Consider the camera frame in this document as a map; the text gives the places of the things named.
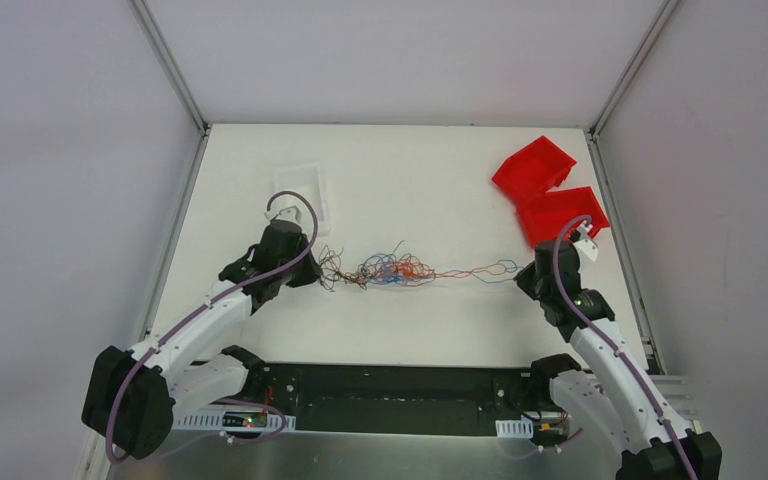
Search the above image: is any black wire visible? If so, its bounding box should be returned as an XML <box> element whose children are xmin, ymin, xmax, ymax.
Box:
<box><xmin>317</xmin><ymin>245</ymin><xmax>385</xmax><ymax>293</ymax></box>

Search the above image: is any orange wire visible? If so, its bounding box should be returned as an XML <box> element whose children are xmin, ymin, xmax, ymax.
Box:
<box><xmin>370</xmin><ymin>259</ymin><xmax>521</xmax><ymax>286</ymax></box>

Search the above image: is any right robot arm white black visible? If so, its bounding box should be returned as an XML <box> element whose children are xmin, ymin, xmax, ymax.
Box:
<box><xmin>515</xmin><ymin>240</ymin><xmax>723</xmax><ymax>479</ymax></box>

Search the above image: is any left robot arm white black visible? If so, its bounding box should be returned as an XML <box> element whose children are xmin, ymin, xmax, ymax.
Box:
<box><xmin>81</xmin><ymin>217</ymin><xmax>321</xmax><ymax>464</ymax></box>

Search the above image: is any white plastic tray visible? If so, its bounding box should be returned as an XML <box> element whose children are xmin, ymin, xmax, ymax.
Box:
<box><xmin>273</xmin><ymin>162</ymin><xmax>331</xmax><ymax>236</ymax></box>

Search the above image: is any near red plastic bin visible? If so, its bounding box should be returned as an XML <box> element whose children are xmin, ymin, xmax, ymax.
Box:
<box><xmin>516</xmin><ymin>187</ymin><xmax>611</xmax><ymax>248</ymax></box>

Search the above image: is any red plastic bin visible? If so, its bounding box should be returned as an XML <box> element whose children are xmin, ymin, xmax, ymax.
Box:
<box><xmin>491</xmin><ymin>136</ymin><xmax>577</xmax><ymax>204</ymax></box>
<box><xmin>516</xmin><ymin>187</ymin><xmax>611</xmax><ymax>248</ymax></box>

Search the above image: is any far red plastic bin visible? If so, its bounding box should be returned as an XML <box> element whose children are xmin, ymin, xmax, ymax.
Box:
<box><xmin>491</xmin><ymin>136</ymin><xmax>577</xmax><ymax>204</ymax></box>

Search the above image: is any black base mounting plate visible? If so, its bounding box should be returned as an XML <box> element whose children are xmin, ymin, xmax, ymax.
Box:
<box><xmin>233</xmin><ymin>363</ymin><xmax>574</xmax><ymax>443</ymax></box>

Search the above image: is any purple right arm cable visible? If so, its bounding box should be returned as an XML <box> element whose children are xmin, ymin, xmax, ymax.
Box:
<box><xmin>552</xmin><ymin>214</ymin><xmax>703</xmax><ymax>480</ymax></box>

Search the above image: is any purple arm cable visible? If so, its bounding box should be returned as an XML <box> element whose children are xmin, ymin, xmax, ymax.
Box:
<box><xmin>552</xmin><ymin>214</ymin><xmax>703</xmax><ymax>480</ymax></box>
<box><xmin>104</xmin><ymin>190</ymin><xmax>320</xmax><ymax>465</ymax></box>

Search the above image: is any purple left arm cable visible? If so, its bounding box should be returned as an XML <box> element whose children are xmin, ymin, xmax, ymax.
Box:
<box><xmin>104</xmin><ymin>190</ymin><xmax>320</xmax><ymax>465</ymax></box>

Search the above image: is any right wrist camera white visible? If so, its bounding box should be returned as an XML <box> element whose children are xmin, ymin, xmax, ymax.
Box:
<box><xmin>569</xmin><ymin>221</ymin><xmax>599</xmax><ymax>264</ymax></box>

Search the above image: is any right white slotted cable duct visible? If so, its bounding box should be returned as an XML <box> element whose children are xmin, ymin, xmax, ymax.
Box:
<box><xmin>495</xmin><ymin>418</ymin><xmax>534</xmax><ymax>440</ymax></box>

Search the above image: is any white slotted cable duct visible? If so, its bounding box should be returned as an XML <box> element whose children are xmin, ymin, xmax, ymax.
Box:
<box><xmin>495</xmin><ymin>418</ymin><xmax>534</xmax><ymax>440</ymax></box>
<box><xmin>172</xmin><ymin>409</ymin><xmax>296</xmax><ymax>433</ymax></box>

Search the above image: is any aluminium frame rail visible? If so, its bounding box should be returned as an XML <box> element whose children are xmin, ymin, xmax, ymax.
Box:
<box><xmin>650</xmin><ymin>375</ymin><xmax>698</xmax><ymax>421</ymax></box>

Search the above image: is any left white slotted cable duct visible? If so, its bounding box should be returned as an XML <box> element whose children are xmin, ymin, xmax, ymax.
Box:
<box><xmin>172</xmin><ymin>409</ymin><xmax>296</xmax><ymax>433</ymax></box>

